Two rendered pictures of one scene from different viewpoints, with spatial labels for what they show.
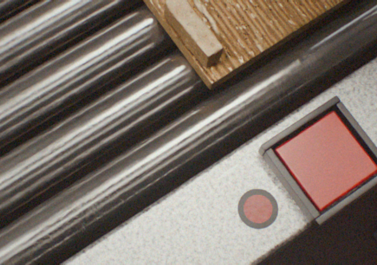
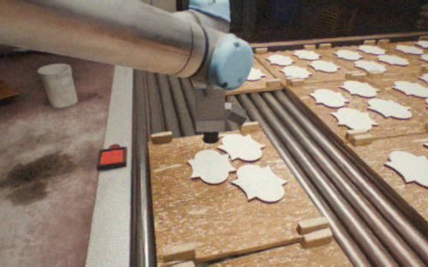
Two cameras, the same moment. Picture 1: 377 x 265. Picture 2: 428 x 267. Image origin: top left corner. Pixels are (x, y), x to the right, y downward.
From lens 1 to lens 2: 0.93 m
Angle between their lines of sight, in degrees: 67
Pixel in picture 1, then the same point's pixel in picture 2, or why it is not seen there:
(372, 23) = (140, 181)
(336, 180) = (106, 155)
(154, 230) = (125, 132)
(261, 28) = (155, 153)
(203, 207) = (123, 139)
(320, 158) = (113, 155)
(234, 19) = (161, 149)
